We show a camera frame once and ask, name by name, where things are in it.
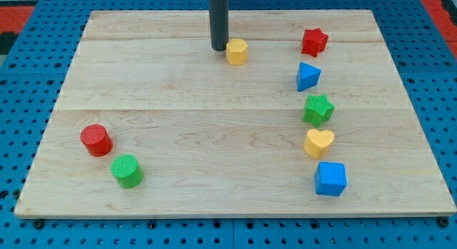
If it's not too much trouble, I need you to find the blue cube block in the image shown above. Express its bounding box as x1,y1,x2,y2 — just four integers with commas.
314,162,347,196

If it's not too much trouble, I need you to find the yellow hexagon block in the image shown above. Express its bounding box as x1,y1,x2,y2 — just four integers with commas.
226,39,248,66

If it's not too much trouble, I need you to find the green cylinder block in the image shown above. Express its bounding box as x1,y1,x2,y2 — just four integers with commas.
110,154,144,188

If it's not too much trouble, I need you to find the light wooden board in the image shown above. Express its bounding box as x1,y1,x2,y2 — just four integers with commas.
14,10,456,220

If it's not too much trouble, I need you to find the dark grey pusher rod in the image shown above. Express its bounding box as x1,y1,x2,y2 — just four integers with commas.
209,0,229,51

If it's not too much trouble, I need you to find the red star block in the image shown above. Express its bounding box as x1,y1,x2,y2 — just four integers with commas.
301,28,328,57

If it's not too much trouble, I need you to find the red cylinder block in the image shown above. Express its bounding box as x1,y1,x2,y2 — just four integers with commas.
80,123,113,157

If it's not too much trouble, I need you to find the yellow heart block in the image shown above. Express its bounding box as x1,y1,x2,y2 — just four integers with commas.
303,129,335,159

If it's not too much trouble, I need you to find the green star block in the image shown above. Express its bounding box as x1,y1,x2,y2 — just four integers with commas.
302,94,335,128

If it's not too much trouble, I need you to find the blue triangle block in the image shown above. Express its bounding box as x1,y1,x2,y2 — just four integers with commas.
296,62,321,92

